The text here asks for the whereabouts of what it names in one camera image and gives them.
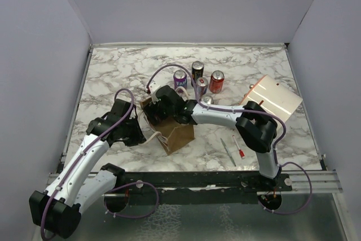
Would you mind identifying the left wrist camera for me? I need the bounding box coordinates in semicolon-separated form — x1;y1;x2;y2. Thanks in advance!
107;99;131;122

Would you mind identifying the red white marker pen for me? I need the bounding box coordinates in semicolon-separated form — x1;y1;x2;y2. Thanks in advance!
232;135;245;159

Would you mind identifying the white cylindrical container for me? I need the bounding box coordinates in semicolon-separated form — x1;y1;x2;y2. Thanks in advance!
239;75;302;122

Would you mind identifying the purple soda can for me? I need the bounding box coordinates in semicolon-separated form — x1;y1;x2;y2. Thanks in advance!
173;69;187;89

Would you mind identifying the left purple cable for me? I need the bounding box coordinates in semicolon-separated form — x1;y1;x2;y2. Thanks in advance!
40;88;160;240

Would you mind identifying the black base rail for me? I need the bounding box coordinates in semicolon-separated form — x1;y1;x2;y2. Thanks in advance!
116;171;292;205

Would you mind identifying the purple cable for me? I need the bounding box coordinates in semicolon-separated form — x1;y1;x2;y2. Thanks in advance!
146;64;313;215
40;88;160;240

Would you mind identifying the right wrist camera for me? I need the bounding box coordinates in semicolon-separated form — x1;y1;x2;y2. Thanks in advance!
147;82;185;112

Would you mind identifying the black beverage can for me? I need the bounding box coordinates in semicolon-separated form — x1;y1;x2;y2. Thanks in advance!
191;61;204;86

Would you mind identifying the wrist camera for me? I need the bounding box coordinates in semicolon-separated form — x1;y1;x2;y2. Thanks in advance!
147;82;185;112
107;99;131;122

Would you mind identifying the brown canvas bag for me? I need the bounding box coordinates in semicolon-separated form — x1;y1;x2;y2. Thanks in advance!
140;96;196;155

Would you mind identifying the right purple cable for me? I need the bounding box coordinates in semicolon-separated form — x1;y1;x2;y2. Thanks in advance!
146;64;313;215

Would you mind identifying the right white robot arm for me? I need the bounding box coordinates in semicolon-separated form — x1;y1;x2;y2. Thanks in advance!
143;98;285;191

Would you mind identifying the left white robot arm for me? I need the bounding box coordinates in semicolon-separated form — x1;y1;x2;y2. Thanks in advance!
29;112;146;239

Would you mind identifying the red cola can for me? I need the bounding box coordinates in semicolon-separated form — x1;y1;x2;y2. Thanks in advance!
200;95;214;105

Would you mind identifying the silver red beverage can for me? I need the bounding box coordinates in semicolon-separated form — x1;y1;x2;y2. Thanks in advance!
196;77;208;98

